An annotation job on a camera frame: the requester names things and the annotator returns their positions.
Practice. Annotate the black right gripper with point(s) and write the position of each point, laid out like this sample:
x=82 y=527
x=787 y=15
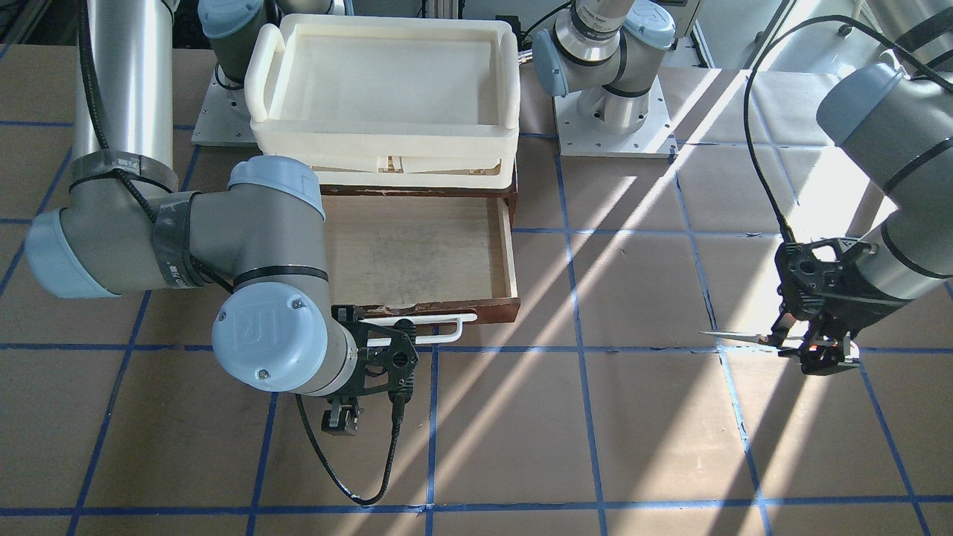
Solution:
x=342 y=417

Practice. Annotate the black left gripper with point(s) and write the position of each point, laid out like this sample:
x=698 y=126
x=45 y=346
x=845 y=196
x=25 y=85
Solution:
x=856 y=312

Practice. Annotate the grey orange scissors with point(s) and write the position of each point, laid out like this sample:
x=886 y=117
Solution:
x=787 y=343

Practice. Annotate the white drawer handle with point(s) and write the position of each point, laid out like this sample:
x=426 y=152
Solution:
x=422 y=323

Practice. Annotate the light wooden drawer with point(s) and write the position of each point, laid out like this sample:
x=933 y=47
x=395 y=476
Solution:
x=403 y=256

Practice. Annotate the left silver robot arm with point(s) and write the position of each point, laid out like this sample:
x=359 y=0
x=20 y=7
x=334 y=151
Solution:
x=894 y=123

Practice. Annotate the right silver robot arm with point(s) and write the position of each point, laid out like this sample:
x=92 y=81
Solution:
x=129 y=228

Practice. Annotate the dark wooden drawer cabinet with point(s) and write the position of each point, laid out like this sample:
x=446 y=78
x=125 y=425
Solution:
x=508 y=194

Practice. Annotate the white plastic bin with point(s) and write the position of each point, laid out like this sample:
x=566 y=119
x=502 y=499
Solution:
x=382 y=102

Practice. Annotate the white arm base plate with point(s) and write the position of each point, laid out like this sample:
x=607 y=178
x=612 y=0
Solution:
x=224 y=119
x=595 y=123

